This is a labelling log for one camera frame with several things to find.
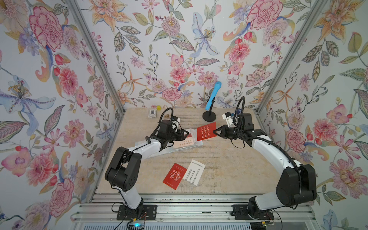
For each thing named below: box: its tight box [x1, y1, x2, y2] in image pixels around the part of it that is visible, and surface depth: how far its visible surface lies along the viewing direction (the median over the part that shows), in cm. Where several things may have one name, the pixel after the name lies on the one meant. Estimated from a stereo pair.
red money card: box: [196, 121, 218, 142], surface depth 88 cm
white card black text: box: [183, 159, 206, 186], surface depth 90 cm
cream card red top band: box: [172, 133, 195, 149], surface depth 100 cm
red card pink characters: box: [162, 162, 188, 191], surface depth 88 cm
